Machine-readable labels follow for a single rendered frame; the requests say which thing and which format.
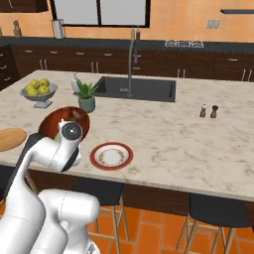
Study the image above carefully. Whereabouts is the grey pedestal fruit bowl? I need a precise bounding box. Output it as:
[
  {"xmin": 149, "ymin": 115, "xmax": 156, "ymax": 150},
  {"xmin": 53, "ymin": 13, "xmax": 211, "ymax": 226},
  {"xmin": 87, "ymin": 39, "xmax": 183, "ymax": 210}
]
[{"xmin": 19, "ymin": 82, "xmax": 59, "ymax": 110}]

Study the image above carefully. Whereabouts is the red rimmed white plate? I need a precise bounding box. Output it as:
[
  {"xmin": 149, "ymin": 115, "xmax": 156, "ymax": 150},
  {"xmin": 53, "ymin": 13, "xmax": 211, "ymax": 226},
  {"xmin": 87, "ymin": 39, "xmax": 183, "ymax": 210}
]
[{"xmin": 89, "ymin": 142, "xmax": 135, "ymax": 172}]

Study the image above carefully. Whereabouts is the grey wall socket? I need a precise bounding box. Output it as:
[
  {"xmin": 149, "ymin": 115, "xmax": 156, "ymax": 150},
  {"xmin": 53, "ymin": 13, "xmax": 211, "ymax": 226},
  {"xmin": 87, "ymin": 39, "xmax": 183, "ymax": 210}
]
[{"xmin": 206, "ymin": 18, "xmax": 220, "ymax": 30}]

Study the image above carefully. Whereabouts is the white topped salt shaker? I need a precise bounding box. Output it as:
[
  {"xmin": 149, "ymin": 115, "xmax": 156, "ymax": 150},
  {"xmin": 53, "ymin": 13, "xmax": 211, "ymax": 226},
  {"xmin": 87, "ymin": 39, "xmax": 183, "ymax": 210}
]
[{"xmin": 198, "ymin": 103, "xmax": 208, "ymax": 119}]

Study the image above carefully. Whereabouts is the grey tall tap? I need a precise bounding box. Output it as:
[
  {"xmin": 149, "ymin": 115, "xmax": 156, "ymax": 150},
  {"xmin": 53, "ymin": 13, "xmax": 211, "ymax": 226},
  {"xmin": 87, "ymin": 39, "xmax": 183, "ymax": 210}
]
[{"xmin": 126, "ymin": 38, "xmax": 139, "ymax": 99}]

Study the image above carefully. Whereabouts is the wooden knife block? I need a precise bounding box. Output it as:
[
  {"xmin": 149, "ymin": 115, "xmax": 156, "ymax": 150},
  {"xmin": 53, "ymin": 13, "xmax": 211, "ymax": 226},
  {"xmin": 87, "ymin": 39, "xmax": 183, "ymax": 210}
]
[{"xmin": 12, "ymin": 20, "xmax": 23, "ymax": 39}]

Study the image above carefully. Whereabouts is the black seat wooden stool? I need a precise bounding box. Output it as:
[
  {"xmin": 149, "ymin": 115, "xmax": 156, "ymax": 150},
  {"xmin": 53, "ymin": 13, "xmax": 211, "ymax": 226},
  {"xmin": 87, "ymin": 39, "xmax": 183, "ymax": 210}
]
[
  {"xmin": 176, "ymin": 192, "xmax": 253, "ymax": 254},
  {"xmin": 71, "ymin": 178, "xmax": 130, "ymax": 254}
]

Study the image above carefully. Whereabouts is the white soap bottle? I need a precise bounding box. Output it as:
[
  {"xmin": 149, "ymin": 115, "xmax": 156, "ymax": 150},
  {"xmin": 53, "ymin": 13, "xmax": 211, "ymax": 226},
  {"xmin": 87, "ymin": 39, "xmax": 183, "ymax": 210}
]
[{"xmin": 70, "ymin": 72, "xmax": 81, "ymax": 94}]

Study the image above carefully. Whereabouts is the dark sink basin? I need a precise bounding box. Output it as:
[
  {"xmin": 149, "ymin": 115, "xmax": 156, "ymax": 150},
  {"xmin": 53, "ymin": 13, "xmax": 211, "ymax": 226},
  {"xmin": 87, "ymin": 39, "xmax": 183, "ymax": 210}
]
[{"xmin": 93, "ymin": 75, "xmax": 177, "ymax": 103}]

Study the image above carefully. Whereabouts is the round wooden board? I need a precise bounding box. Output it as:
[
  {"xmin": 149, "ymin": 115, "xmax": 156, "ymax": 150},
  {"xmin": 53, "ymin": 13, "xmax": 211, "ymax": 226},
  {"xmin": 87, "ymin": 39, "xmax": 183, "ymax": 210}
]
[{"xmin": 0, "ymin": 127, "xmax": 28, "ymax": 153}]

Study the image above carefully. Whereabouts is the green potted plant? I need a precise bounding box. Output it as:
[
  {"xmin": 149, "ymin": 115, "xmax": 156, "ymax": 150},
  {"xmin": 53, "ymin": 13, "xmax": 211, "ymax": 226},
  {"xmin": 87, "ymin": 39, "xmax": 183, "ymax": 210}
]
[{"xmin": 72, "ymin": 78, "xmax": 99, "ymax": 114}]

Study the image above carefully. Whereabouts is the black topped pepper shaker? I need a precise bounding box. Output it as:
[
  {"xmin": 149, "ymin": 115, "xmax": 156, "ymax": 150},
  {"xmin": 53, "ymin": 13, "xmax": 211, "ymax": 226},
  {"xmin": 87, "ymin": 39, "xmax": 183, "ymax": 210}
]
[{"xmin": 209, "ymin": 104, "xmax": 219, "ymax": 120}]

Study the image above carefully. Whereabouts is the dark wall shelf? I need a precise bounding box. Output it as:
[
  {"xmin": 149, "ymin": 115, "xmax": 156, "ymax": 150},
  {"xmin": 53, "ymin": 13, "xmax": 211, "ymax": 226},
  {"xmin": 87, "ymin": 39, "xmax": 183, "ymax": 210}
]
[{"xmin": 219, "ymin": 8, "xmax": 254, "ymax": 15}]

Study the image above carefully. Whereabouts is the dark brown wall cupboard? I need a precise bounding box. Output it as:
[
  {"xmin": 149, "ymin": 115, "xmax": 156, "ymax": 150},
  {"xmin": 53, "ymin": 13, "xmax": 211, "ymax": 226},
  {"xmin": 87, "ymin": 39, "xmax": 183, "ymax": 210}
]
[{"xmin": 0, "ymin": 0, "xmax": 50, "ymax": 14}]

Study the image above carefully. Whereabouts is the dark red bowl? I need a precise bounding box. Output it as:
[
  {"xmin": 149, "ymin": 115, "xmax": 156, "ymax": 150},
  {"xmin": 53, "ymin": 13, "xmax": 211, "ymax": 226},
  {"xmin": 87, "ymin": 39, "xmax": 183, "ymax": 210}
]
[{"xmin": 38, "ymin": 106, "xmax": 91, "ymax": 144}]

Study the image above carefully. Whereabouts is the black framed window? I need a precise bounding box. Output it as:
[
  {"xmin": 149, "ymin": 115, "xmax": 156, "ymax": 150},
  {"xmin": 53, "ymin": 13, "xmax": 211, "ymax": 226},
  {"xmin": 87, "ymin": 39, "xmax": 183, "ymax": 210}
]
[{"xmin": 49, "ymin": 0, "xmax": 152, "ymax": 29}]

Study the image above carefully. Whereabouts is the dark brown cupboard run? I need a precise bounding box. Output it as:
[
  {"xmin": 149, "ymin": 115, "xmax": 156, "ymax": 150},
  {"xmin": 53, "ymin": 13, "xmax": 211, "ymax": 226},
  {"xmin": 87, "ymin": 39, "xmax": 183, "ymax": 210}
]
[{"xmin": 0, "ymin": 44, "xmax": 254, "ymax": 91}]

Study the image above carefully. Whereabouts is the white jug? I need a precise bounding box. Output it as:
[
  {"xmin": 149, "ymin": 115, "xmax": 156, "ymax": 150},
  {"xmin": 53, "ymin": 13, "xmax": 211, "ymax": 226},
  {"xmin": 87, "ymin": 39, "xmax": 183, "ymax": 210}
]
[{"xmin": 51, "ymin": 18, "xmax": 65, "ymax": 41}]

